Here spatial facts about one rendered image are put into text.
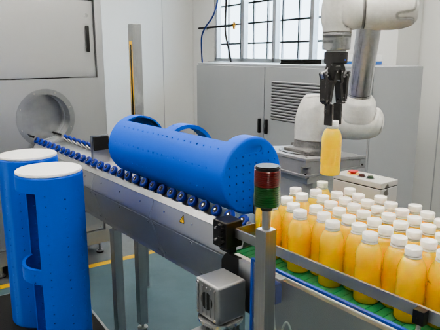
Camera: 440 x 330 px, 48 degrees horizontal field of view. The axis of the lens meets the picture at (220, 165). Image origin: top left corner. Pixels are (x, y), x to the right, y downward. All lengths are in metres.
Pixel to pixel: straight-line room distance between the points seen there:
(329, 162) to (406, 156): 2.03
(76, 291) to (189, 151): 0.86
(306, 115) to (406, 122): 1.40
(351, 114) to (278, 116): 1.68
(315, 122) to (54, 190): 1.18
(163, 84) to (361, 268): 6.17
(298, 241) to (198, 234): 0.55
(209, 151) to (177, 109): 5.64
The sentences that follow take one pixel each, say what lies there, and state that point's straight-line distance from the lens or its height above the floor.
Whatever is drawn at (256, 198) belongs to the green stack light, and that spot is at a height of 1.18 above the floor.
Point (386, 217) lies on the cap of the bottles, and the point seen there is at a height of 1.07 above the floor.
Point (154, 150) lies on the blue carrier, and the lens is 2.05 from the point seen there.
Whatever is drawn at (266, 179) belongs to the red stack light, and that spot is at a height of 1.23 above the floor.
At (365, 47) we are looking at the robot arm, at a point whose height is 1.55.
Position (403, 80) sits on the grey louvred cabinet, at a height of 1.35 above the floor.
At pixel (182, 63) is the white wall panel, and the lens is 7.41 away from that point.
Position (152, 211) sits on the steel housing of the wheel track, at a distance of 2.16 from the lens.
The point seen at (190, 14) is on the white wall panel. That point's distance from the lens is 7.50.
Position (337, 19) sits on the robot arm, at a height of 1.62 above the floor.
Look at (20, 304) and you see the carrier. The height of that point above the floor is 0.28.
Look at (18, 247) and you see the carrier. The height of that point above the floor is 0.59.
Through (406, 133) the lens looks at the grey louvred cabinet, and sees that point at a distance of 3.62.
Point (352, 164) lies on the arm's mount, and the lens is 2.37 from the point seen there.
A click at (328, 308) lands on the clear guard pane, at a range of 1.29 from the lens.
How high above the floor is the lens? 1.52
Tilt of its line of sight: 13 degrees down
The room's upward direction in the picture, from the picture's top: straight up
